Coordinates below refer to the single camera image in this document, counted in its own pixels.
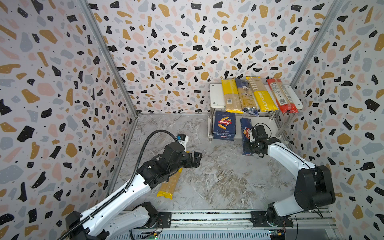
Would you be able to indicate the blue clear spaghetti bag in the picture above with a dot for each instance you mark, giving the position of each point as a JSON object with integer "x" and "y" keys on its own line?
{"x": 246, "y": 97}

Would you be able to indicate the yellow clear spaghetti package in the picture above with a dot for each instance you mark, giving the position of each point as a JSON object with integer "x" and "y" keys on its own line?
{"x": 168, "y": 188}

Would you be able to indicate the blue Barilla spaghetti box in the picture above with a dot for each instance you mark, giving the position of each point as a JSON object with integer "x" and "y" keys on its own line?
{"x": 246, "y": 125}

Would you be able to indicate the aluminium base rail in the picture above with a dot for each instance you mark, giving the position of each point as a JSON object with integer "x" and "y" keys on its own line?
{"x": 236, "y": 225}

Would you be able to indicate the blue Barilla rigatoni box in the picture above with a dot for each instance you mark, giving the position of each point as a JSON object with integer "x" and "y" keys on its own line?
{"x": 224, "y": 126}

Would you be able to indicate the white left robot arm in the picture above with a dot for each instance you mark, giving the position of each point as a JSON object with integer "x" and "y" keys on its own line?
{"x": 107, "y": 220}

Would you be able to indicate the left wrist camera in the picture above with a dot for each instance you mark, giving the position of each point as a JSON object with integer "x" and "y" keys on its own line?
{"x": 183, "y": 140}

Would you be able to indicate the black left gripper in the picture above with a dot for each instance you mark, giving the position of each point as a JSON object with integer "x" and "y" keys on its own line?
{"x": 196, "y": 159}

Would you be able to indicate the yellow Pastatime spaghetti package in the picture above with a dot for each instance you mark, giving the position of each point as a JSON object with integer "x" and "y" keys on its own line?
{"x": 261, "y": 94}

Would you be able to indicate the red spaghetti package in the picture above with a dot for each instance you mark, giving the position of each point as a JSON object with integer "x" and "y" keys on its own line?
{"x": 282, "y": 96}

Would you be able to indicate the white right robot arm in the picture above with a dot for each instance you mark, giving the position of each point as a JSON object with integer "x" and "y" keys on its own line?
{"x": 314, "y": 186}

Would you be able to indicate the yellow spaghetti package with barcode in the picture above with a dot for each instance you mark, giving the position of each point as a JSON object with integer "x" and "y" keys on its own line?
{"x": 231, "y": 96}

